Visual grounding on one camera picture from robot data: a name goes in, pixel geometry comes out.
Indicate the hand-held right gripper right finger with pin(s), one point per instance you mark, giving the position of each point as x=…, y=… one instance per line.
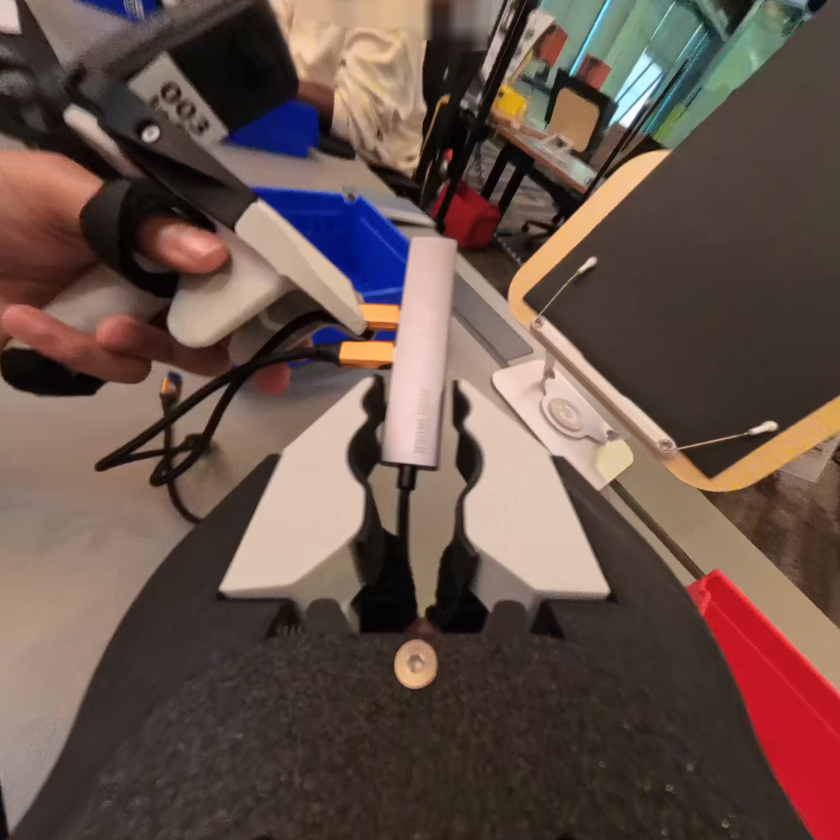
x=531, y=525

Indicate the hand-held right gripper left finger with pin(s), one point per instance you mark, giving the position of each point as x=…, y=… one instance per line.
x=302, y=525

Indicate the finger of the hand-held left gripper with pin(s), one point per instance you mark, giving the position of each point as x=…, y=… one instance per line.
x=302, y=269
x=259, y=338

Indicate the blue plastic bin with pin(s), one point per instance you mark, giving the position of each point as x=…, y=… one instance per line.
x=275, y=134
x=354, y=243

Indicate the red plastic bin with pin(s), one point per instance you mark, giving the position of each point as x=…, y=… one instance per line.
x=469, y=216
x=781, y=689

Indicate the person's left hand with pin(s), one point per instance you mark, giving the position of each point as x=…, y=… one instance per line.
x=33, y=223

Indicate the black stand pole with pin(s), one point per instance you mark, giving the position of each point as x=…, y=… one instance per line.
x=485, y=98

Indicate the yellow box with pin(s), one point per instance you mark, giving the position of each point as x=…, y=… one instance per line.
x=510, y=102

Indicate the wooden work table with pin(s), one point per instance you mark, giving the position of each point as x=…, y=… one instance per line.
x=558, y=157

